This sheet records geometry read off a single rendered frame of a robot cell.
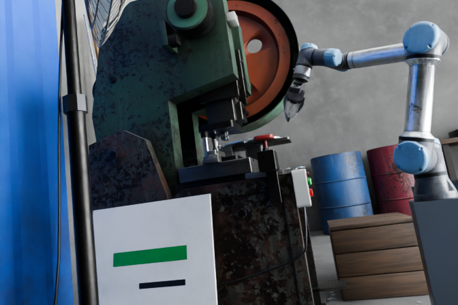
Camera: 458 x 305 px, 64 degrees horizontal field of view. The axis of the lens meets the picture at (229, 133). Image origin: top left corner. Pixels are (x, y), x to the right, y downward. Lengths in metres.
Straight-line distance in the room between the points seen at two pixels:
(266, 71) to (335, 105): 3.00
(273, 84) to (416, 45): 0.83
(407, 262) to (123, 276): 1.28
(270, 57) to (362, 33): 3.31
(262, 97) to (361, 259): 0.96
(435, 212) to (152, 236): 1.04
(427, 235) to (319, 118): 3.60
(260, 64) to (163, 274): 1.24
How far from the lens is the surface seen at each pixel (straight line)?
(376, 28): 5.37
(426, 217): 1.54
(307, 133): 4.97
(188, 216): 1.41
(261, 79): 2.09
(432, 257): 1.56
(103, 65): 1.79
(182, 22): 1.55
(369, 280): 2.00
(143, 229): 1.49
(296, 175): 1.34
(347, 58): 1.74
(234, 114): 1.62
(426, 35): 1.47
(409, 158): 1.43
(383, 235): 1.97
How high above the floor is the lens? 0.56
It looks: 10 degrees up
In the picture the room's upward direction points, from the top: 8 degrees counter-clockwise
